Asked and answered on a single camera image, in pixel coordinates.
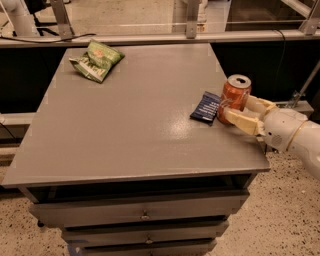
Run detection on bottom grey drawer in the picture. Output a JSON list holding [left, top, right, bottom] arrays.
[[68, 239, 217, 256]]

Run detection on grey drawer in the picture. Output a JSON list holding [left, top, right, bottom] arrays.
[[30, 190, 249, 228], [68, 239, 217, 256], [62, 219, 229, 248]]

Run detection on top grey drawer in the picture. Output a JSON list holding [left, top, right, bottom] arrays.
[[30, 190, 249, 228]]

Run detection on blue rxbar blueberry wrapper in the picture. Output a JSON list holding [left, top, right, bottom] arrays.
[[190, 91, 220, 126]]

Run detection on green chip bag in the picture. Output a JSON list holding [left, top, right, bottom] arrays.
[[69, 40, 125, 83]]

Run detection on red coke can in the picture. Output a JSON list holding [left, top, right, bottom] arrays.
[[217, 74, 251, 124]]

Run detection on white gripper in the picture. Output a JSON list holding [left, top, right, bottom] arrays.
[[224, 95, 308, 151]]

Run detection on grey metal railing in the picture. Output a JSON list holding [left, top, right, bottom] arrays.
[[1, 0, 319, 47]]

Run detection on middle grey drawer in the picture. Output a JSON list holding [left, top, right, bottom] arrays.
[[62, 219, 229, 248]]

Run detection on black cable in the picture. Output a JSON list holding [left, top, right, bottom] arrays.
[[0, 32, 97, 44]]

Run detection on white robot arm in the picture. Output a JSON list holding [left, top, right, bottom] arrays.
[[221, 95, 320, 179]]

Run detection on white pipe post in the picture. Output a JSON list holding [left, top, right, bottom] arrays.
[[0, 0, 39, 37]]

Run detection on grey drawer cabinet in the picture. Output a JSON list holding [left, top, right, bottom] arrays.
[[0, 43, 271, 256]]

